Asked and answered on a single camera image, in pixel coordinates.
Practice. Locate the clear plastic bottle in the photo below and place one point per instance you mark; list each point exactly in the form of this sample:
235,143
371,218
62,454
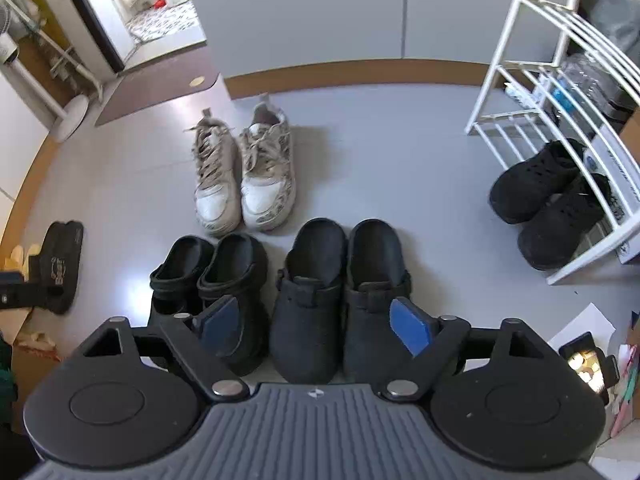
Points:
587,77

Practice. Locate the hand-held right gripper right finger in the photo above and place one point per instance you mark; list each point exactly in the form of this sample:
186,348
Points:
410,327

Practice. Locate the smartphone with lit screen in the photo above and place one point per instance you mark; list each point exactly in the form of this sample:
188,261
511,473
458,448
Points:
582,360

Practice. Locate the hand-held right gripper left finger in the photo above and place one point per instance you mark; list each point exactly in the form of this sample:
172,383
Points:
220,325

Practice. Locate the white lace-up sneaker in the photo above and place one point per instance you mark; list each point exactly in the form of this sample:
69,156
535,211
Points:
215,200
265,195

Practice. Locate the brown floor mat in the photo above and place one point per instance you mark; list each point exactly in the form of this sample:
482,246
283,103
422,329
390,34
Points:
155,85

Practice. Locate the white shoe rack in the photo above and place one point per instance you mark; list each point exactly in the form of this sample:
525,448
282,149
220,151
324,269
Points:
582,264

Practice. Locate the dark grey buckle clog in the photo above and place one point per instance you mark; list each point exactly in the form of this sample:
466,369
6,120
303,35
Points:
372,260
305,320

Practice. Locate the white paper sheet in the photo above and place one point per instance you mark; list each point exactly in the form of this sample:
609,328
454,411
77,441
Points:
585,325

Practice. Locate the black printed slipper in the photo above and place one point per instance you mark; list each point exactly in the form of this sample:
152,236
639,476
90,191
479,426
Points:
57,260

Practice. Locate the low cardboard box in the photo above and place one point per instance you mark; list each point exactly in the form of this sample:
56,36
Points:
35,370

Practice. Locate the grey cloth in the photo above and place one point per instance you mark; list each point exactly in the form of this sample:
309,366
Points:
615,5

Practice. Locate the white standing fan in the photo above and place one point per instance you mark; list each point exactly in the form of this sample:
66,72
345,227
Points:
72,117

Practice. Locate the yellow cloth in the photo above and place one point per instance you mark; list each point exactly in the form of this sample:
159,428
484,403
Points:
20,257

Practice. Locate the black mesh sneaker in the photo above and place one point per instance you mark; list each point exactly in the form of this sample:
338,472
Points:
560,230
535,180

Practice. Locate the brown cardboard box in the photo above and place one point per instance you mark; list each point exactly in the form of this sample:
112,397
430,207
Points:
632,122

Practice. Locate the pink pen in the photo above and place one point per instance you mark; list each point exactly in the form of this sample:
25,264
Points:
622,400

